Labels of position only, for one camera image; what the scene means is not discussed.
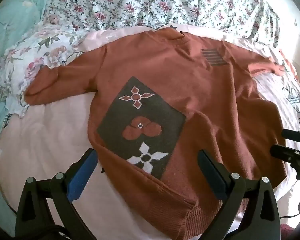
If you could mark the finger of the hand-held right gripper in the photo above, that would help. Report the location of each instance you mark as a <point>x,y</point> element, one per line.
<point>296,135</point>
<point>283,152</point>

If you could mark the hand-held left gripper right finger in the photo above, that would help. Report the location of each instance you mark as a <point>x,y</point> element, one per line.
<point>215,177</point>

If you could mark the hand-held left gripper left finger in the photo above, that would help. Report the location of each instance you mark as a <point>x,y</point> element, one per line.
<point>81,177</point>

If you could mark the rust brown knit sweater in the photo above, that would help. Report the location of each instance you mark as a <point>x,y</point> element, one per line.
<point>190,85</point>

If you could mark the pink blanket with plaid hearts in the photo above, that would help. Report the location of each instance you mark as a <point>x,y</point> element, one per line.
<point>52,130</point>

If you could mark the white pillow with large flowers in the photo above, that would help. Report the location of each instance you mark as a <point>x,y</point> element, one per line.
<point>22,62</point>

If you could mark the teal floral bed sheet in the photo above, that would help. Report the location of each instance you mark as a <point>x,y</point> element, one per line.
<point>12,17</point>

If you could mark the white quilt with small flowers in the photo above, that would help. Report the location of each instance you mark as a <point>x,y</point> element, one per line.
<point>140,2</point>

